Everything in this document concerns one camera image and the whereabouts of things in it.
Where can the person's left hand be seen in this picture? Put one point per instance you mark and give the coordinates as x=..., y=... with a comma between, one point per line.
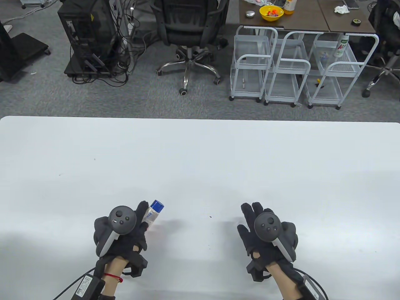
x=131, y=240

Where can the person's right hand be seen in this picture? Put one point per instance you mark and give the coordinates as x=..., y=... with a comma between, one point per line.
x=250, y=237

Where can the white hand cream tube blue cap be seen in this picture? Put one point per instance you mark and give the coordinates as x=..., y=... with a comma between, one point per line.
x=153, y=212

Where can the person's right forearm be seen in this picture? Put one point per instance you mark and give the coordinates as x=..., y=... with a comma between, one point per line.
x=286, y=282

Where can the person's left forearm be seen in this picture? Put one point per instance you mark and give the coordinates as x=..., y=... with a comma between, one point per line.
x=114, y=268

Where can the grey black right hand controller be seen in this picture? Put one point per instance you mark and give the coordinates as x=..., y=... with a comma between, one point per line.
x=267, y=226

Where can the grey black hand controller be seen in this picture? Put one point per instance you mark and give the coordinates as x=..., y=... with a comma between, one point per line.
x=267, y=226
x=122, y=220

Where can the grey black left hand controller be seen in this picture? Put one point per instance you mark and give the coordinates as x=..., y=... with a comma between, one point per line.
x=122, y=220

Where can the white bottle green cap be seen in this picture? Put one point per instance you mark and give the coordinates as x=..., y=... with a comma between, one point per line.
x=341, y=47

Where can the black computer tower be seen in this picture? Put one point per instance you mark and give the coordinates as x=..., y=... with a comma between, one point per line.
x=87, y=31

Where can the black mesh office chair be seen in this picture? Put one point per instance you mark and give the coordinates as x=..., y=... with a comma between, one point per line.
x=187, y=28

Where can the black monitor stand base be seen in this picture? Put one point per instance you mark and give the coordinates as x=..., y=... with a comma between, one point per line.
x=18, y=53

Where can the yellow bowl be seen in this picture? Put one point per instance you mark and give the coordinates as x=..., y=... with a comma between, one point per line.
x=271, y=16

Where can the brown wooden table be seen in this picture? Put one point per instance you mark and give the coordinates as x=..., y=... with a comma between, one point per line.
x=300, y=20
x=337, y=23

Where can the silver round puck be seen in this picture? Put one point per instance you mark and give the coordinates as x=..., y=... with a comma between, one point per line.
x=250, y=14

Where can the orange juice bottle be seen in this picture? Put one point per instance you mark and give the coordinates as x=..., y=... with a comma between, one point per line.
x=290, y=7

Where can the crumpled white tissue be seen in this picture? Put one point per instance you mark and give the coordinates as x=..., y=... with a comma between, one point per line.
x=342, y=9

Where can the black swivel chair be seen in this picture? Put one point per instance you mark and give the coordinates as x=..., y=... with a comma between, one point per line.
x=384, y=25

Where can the black left wrist camera module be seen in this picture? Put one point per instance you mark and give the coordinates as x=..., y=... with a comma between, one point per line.
x=87, y=287

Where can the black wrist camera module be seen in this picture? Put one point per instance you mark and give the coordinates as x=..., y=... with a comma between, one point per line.
x=312, y=290
x=87, y=287

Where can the black right wrist camera module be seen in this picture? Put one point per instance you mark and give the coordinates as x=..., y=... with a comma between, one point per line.
x=312, y=290

